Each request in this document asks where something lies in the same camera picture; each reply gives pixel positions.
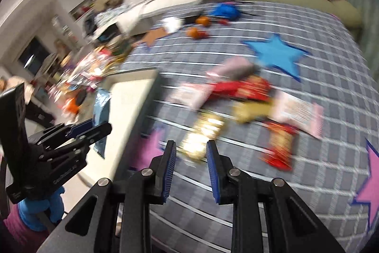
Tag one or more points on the shiny gold snack packet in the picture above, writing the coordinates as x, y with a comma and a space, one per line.
202, 131

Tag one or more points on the yellow snack packet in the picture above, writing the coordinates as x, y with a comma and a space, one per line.
251, 112

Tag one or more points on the patterned red snack packet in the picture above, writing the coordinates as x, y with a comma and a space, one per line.
256, 87

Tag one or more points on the small orange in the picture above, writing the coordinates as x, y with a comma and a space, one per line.
202, 21
194, 32

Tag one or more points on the white box with dark sides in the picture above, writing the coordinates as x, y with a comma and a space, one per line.
124, 110

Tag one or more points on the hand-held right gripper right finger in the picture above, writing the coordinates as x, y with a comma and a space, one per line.
212, 173

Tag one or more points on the pile of colourful packets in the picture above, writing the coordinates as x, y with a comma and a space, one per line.
91, 66

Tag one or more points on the pink edged snack packet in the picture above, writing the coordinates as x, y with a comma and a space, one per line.
299, 113

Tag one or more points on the white crumpled paper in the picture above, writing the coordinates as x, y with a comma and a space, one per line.
171, 23

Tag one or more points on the pink grey snack packet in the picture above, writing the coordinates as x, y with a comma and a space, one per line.
234, 68

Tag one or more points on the blue snack packet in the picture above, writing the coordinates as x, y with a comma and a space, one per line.
100, 110

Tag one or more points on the red gold striped snack packet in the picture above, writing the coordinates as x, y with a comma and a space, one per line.
279, 146

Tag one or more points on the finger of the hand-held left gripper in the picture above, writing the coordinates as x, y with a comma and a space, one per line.
97, 131
80, 127

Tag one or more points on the pile of clothes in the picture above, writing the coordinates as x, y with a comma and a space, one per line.
103, 5

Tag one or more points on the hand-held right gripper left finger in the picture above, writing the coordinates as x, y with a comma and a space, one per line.
169, 170

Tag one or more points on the black television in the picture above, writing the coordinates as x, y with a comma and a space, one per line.
31, 53

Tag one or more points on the white pink snack packet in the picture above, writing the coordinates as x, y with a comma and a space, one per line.
191, 96

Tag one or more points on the person's left hand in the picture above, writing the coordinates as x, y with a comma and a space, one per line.
38, 208

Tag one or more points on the blue plastic bag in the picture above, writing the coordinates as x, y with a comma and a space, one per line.
226, 10

